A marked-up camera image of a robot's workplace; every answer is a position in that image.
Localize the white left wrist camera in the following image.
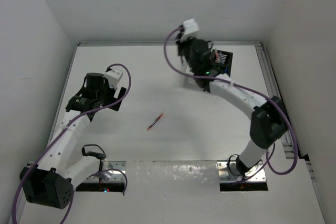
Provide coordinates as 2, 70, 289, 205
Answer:
104, 68, 123, 89

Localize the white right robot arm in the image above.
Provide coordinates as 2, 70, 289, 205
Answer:
176, 38, 288, 176

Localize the black slotted container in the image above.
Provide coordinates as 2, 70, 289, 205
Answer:
210, 49, 233, 76

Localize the red clear pen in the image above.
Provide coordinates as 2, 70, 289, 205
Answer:
214, 49, 221, 63

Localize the orange red pen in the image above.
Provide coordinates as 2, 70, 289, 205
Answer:
147, 111, 165, 131

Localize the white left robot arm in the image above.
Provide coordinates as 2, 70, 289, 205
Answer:
20, 69, 127, 209

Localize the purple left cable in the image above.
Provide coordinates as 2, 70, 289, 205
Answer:
10, 63, 132, 224

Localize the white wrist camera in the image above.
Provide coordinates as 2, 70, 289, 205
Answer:
104, 68, 123, 89
180, 18, 199, 41

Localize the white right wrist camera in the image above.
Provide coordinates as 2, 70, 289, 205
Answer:
180, 18, 199, 41

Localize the white slotted container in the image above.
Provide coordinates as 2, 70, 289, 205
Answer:
183, 66, 203, 91

